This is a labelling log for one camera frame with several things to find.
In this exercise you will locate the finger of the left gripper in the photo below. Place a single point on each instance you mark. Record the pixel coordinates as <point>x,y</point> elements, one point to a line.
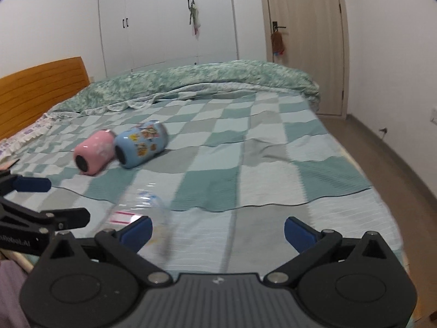
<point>31,184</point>
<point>19,216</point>

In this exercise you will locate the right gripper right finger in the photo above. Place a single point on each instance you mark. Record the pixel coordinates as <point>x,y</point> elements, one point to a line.
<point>314,249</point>

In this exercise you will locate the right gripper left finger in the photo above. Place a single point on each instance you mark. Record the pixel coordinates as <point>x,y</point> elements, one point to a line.
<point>121,247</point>

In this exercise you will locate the pink cup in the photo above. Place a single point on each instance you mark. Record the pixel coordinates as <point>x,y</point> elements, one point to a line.
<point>95,153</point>

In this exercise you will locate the blue cartoon cup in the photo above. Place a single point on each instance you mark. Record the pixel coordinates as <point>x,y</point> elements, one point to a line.
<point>140,143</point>

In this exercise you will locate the wooden headboard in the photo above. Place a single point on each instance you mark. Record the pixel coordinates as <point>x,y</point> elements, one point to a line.
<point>28,94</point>

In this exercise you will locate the green checkered blanket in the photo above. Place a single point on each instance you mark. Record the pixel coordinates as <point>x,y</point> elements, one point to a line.
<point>234,170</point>

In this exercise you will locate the green floral duvet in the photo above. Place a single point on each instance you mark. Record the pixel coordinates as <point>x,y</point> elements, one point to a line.
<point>135,90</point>

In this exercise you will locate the white wardrobe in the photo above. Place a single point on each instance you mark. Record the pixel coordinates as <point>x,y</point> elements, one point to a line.
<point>152,34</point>

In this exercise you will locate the hanging ornament on wardrobe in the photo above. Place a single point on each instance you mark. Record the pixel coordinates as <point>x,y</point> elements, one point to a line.
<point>194,17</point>

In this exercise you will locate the beige door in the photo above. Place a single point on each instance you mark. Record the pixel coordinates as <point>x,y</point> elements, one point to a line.
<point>316,41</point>

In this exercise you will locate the brown cloth on handle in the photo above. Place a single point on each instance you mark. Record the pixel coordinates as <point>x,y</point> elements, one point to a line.
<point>278,47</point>

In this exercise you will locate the black door handle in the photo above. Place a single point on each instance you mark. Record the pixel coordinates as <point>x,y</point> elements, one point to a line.
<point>276,27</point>

